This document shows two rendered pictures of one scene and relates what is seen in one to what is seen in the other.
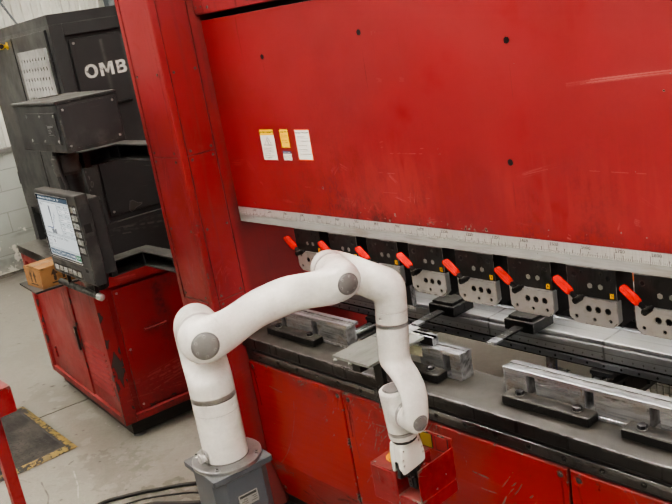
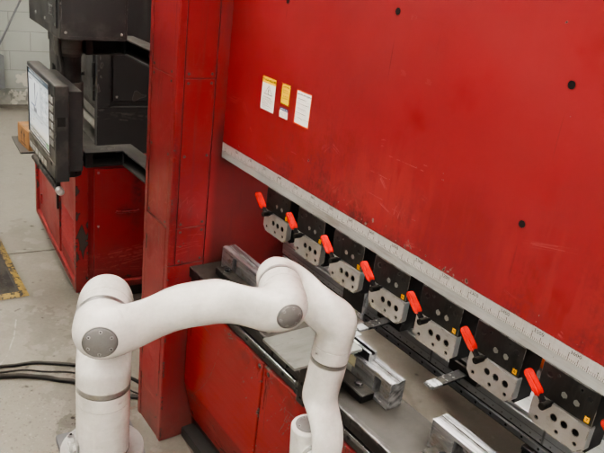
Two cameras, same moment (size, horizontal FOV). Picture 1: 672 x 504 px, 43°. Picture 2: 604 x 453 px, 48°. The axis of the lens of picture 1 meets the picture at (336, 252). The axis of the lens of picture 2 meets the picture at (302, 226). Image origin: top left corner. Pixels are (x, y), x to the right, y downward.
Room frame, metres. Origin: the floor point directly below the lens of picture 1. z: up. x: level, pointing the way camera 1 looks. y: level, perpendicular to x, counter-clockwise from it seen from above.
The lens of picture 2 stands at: (0.81, -0.04, 2.15)
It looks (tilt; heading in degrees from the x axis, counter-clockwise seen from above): 22 degrees down; 1
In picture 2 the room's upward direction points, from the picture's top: 7 degrees clockwise
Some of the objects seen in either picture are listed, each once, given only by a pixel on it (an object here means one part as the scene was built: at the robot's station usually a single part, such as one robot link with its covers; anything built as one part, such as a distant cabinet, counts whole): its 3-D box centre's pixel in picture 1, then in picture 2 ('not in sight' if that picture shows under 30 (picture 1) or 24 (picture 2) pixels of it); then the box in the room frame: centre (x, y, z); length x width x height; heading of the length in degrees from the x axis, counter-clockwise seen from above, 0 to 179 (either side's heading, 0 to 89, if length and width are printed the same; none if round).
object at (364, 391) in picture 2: (409, 367); (338, 372); (2.69, -0.18, 0.89); 0.30 x 0.05 x 0.03; 39
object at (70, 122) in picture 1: (86, 200); (75, 88); (3.43, 0.96, 1.53); 0.51 x 0.25 x 0.85; 36
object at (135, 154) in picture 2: (146, 264); (121, 165); (3.60, 0.83, 1.18); 0.40 x 0.24 x 0.07; 39
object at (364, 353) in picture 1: (378, 347); (312, 344); (2.66, -0.09, 1.00); 0.26 x 0.18 x 0.01; 129
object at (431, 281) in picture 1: (435, 266); (397, 288); (2.62, -0.31, 1.26); 0.15 x 0.09 x 0.17; 39
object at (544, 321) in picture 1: (514, 327); (458, 372); (2.60, -0.54, 1.01); 0.26 x 0.12 x 0.05; 129
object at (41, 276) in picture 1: (49, 270); (40, 134); (4.31, 1.49, 1.04); 0.30 x 0.26 x 0.12; 33
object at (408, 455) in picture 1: (407, 450); not in sight; (2.20, -0.11, 0.86); 0.10 x 0.07 x 0.11; 131
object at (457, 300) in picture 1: (437, 310); (385, 318); (2.87, -0.32, 1.01); 0.26 x 0.12 x 0.05; 129
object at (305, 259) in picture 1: (317, 247); (286, 214); (3.08, 0.07, 1.26); 0.15 x 0.09 x 0.17; 39
